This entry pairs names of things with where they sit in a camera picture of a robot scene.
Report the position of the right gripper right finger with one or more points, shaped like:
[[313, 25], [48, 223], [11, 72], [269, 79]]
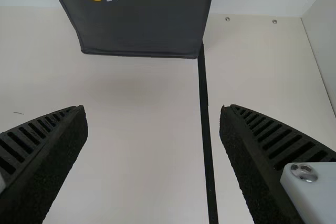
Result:
[[262, 155]]

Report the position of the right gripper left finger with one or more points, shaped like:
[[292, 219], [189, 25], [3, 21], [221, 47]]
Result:
[[39, 161]]

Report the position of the black strip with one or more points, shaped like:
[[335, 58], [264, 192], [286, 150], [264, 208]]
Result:
[[206, 129]]

